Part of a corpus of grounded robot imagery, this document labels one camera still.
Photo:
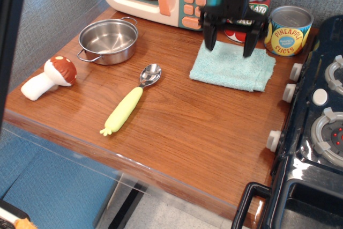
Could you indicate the spoon with yellow-green handle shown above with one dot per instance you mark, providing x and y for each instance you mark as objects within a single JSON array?
[{"x": 150, "y": 75}]

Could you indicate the pineapple slices can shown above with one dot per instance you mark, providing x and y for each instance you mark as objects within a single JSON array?
[{"x": 288, "y": 30}]

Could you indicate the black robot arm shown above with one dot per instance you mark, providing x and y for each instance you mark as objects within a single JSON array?
[{"x": 235, "y": 15}]

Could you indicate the white stove knob middle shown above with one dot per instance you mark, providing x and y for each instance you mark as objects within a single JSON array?
[{"x": 289, "y": 93}]

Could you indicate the black toy stove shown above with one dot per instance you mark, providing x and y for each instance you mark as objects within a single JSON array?
[{"x": 306, "y": 187}]

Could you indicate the white stove knob front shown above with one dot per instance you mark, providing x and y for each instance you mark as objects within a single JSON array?
[{"x": 273, "y": 140}]

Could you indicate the black tray corner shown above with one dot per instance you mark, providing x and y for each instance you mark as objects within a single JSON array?
[{"x": 9, "y": 214}]

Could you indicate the light blue cloth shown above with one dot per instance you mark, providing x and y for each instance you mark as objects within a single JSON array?
[{"x": 226, "y": 66}]

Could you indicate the white stove knob rear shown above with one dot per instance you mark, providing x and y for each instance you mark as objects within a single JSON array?
[{"x": 295, "y": 72}]

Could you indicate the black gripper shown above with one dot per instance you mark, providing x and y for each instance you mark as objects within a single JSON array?
[{"x": 235, "y": 15}]

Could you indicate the plush mushroom toy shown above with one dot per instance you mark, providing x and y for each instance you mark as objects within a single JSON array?
[{"x": 57, "y": 70}]

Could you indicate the small steel pot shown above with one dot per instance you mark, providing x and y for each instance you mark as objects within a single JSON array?
[{"x": 109, "y": 41}]

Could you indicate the white stove knob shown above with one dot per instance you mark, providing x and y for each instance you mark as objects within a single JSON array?
[
  {"x": 295, "y": 72},
  {"x": 273, "y": 140},
  {"x": 289, "y": 93}
]

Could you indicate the tomato sauce can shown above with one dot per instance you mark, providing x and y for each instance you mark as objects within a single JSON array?
[{"x": 259, "y": 6}]

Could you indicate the orange fuzzy object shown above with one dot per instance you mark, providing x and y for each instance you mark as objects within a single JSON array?
[{"x": 24, "y": 224}]

